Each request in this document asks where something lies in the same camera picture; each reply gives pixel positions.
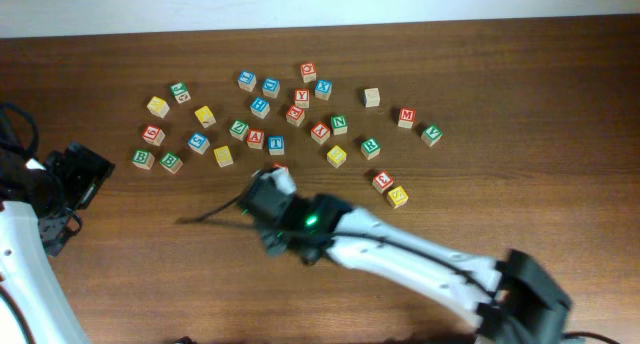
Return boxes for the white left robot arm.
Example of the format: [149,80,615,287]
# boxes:
[1,103,115,343]

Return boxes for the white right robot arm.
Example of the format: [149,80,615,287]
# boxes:
[238,169,572,344]

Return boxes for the red U wooden block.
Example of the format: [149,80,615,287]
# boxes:
[272,163,289,172]

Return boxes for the green B block left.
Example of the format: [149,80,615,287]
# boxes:
[131,149,155,170]

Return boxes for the green b block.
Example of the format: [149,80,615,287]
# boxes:
[160,152,183,174]
[131,149,155,170]

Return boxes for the blue T wooden block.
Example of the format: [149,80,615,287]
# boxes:
[267,136,285,155]

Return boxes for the red 6 wooden block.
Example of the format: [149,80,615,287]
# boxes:
[142,125,166,146]

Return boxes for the yellow wooden block near R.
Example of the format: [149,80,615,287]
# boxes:
[326,145,347,168]

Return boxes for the yellow block centre left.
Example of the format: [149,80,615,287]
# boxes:
[214,145,234,167]

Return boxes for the green B block right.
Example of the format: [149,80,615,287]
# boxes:
[160,152,183,174]

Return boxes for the red A wooden block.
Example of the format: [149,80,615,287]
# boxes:
[246,129,265,150]

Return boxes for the red Y block lower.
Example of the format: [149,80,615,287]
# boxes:
[311,122,331,145]

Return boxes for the red y block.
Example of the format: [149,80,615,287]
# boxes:
[294,89,310,108]
[311,122,331,145]

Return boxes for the yellow block far left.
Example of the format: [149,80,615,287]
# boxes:
[146,96,170,119]

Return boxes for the green Z wooden block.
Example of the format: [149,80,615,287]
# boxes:
[229,120,249,141]

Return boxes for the red 3 wooden block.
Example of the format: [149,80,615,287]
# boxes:
[372,171,394,193]

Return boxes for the red E wooden block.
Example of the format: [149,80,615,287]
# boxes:
[285,105,305,127]

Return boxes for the green R wooden block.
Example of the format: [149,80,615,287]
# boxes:
[361,138,381,160]

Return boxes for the green N wooden block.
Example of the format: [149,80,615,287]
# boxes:
[331,115,348,135]

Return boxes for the yellow S wooden block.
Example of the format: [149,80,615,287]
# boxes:
[386,186,409,209]

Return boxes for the blue H wooden block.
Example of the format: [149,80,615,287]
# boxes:
[250,97,270,119]

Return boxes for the red Y block upper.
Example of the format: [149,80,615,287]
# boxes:
[294,89,310,108]

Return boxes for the green J wooden block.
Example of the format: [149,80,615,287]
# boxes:
[170,82,191,104]

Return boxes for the yellow block upper middle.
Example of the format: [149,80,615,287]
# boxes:
[194,106,217,128]

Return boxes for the blue D wooden block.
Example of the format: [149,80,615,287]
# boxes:
[262,78,281,98]

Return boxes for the blue X wooden block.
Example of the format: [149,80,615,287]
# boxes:
[315,80,333,100]

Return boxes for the plain wooden block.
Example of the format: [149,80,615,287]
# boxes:
[364,88,381,108]

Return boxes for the red C wooden block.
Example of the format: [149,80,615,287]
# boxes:
[300,62,317,83]

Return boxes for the red M wooden block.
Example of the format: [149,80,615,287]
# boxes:
[398,108,416,129]

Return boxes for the green V wooden block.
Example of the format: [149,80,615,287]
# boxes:
[421,125,443,147]

